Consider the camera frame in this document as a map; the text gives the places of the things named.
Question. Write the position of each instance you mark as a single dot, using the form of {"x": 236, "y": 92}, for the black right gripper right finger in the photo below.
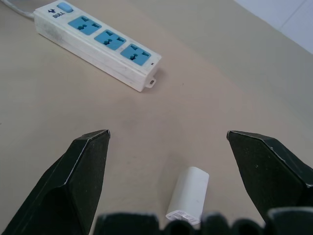
{"x": 266, "y": 171}

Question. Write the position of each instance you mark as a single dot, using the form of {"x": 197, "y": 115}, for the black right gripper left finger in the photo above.
{"x": 68, "y": 186}

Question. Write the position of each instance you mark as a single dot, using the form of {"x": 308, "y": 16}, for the white plug adapter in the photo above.
{"x": 189, "y": 195}

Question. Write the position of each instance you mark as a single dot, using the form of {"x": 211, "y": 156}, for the white power strip blue sockets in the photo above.
{"x": 97, "y": 46}

